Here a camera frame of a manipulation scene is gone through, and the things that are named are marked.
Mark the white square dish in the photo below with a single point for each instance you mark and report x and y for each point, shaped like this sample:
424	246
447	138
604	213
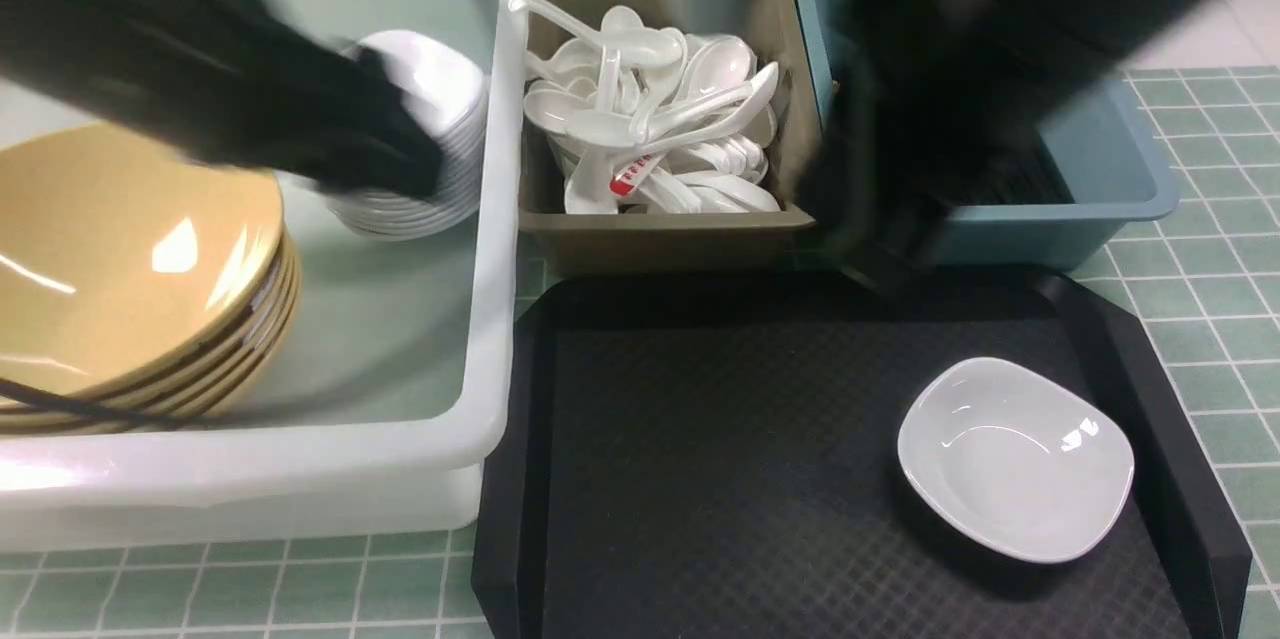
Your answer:
1015	462

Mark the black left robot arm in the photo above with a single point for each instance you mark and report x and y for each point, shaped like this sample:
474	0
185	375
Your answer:
227	83

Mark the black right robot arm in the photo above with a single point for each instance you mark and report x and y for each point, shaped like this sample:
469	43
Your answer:
937	100

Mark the olive brown plastic bin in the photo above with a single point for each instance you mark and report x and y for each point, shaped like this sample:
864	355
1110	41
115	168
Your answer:
651	242

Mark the pile of white spoons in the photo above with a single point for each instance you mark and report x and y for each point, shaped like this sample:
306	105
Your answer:
644	118

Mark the black plastic tray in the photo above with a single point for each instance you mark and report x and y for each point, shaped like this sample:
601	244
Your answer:
714	456

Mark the stack of white dishes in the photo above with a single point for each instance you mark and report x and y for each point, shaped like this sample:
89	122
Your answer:
448	94

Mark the large translucent white tub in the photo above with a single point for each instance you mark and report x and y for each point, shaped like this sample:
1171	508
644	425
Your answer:
389	388

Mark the bundle of black chopsticks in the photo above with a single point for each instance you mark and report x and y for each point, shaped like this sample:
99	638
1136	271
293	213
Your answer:
1027	179

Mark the stack of tan bowls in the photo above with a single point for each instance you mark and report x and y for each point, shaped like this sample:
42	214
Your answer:
148	291

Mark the blue plastic bin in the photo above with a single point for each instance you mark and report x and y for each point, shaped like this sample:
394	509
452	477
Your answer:
1102	143

